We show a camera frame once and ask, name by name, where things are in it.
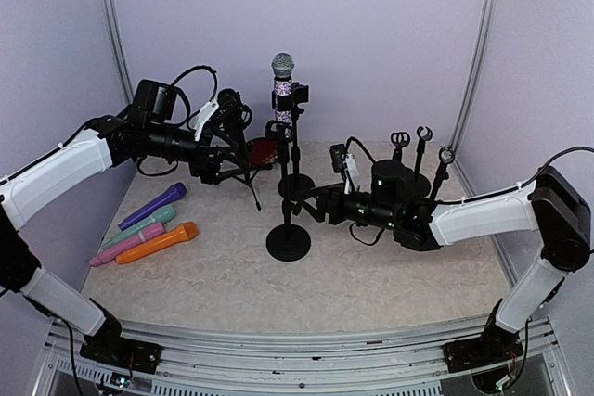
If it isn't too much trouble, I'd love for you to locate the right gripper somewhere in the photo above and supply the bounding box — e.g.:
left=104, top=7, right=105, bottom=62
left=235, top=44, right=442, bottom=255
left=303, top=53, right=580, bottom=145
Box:
left=294, top=182, right=399, bottom=231

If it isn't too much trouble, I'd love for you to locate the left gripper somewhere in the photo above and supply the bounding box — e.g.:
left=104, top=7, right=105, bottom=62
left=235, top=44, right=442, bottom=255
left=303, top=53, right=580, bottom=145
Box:
left=146, top=121, right=250, bottom=183

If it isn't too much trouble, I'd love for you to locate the black stand of rhinestone microphone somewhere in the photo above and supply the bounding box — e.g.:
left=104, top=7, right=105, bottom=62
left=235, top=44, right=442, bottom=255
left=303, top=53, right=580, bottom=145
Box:
left=288, top=81, right=315, bottom=200

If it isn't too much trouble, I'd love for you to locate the black stand of orange microphone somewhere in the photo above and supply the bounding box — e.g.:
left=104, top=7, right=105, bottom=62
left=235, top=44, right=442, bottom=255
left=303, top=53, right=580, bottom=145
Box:
left=265, top=120, right=311, bottom=262

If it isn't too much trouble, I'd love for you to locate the purple microphone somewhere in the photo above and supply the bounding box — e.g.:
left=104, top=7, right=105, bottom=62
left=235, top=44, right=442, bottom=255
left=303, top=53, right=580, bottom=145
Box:
left=118, top=182, right=187, bottom=231

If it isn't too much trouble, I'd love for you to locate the teal microphone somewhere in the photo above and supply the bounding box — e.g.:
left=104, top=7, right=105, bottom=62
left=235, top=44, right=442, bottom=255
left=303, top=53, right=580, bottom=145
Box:
left=100, top=204, right=176, bottom=249

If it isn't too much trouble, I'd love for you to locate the black stand of pink microphone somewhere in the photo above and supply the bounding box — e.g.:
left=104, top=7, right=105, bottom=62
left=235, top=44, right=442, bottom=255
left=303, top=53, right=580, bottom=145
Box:
left=390, top=132, right=411, bottom=162

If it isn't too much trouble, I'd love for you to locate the rhinestone silver microphone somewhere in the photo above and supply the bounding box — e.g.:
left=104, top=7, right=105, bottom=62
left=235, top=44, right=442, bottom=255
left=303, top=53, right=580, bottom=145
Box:
left=271, top=52, right=294, bottom=142

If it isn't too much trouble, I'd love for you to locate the pink microphone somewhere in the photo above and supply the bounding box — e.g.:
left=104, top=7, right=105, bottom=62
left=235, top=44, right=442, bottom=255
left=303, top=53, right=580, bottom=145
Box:
left=88, top=222, right=165, bottom=267

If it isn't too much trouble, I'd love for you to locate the black stand of purple microphone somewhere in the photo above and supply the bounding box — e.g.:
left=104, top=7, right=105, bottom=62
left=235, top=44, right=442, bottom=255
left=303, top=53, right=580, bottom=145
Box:
left=405, top=126, right=433, bottom=198

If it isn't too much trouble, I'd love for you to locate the black stand of teal microphone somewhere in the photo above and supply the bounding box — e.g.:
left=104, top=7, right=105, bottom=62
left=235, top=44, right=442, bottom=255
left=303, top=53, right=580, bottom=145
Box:
left=429, top=147, right=456, bottom=201

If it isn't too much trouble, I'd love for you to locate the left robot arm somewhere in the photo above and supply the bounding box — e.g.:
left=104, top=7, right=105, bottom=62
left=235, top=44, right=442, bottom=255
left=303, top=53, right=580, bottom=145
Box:
left=1, top=80, right=252, bottom=374

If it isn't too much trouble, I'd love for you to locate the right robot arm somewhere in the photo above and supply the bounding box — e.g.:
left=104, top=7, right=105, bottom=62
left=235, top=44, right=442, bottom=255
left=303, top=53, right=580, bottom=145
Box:
left=294, top=160, right=591, bottom=373

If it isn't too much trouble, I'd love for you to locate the red floral plate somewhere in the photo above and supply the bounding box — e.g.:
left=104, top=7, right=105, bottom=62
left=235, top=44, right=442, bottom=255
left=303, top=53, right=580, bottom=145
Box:
left=247, top=137, right=278, bottom=169

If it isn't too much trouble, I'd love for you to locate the black tripod shock-mount stand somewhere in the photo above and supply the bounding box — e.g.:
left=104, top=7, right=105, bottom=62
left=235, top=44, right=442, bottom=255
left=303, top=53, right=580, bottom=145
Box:
left=218, top=98, right=262, bottom=211

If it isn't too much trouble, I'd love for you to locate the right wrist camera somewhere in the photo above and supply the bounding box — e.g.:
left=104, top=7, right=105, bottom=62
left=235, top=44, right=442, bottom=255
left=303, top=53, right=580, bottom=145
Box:
left=329, top=144, right=359, bottom=194

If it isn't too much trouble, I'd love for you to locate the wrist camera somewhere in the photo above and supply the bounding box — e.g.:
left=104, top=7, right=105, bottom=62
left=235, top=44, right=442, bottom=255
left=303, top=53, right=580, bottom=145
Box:
left=329, top=144, right=359, bottom=194
left=191, top=99, right=233, bottom=143

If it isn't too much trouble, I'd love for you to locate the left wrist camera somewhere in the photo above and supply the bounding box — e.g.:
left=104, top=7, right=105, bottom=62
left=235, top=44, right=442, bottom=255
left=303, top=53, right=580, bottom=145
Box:
left=191, top=99, right=233, bottom=143

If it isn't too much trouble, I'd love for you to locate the black microphone orange ring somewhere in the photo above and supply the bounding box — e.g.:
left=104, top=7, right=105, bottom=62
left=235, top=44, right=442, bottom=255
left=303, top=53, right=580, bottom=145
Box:
left=216, top=87, right=252, bottom=165

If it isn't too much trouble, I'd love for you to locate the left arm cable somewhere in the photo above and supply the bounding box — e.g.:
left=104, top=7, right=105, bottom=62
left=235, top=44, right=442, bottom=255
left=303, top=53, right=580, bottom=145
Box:
left=169, top=66, right=220, bottom=114

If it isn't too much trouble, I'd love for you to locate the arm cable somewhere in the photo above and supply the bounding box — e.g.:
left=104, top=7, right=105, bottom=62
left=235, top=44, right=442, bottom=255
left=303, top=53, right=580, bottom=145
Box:
left=169, top=66, right=220, bottom=114
left=528, top=145, right=594, bottom=184

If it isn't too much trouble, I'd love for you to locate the front aluminium rail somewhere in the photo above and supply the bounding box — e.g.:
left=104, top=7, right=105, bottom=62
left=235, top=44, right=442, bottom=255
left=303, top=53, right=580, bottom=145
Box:
left=27, top=314, right=576, bottom=396

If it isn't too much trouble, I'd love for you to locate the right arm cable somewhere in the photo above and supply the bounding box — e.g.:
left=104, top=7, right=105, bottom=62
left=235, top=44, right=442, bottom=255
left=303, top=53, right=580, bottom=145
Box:
left=528, top=145, right=594, bottom=184

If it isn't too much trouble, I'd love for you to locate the right aluminium frame post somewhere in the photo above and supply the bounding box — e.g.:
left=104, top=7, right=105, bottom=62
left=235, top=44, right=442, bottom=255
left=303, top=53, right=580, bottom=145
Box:
left=448, top=0, right=497, bottom=154

